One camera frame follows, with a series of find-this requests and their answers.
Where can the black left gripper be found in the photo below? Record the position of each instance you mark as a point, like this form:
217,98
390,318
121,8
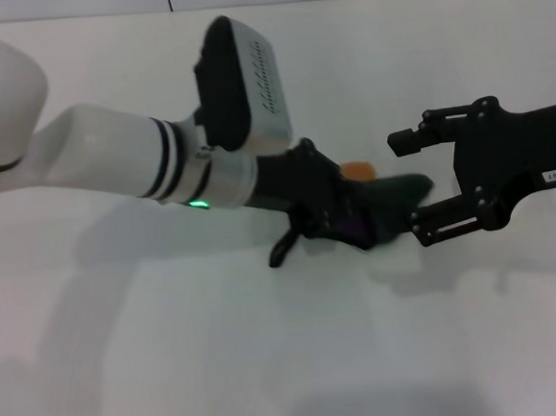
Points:
300,187

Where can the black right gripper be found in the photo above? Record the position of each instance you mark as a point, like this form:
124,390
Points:
496,162

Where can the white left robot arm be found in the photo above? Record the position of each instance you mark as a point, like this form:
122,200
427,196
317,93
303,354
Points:
109,144

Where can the brown liquid stain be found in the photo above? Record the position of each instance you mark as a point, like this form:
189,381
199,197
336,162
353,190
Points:
357,170

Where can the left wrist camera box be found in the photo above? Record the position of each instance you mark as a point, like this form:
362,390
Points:
259,89

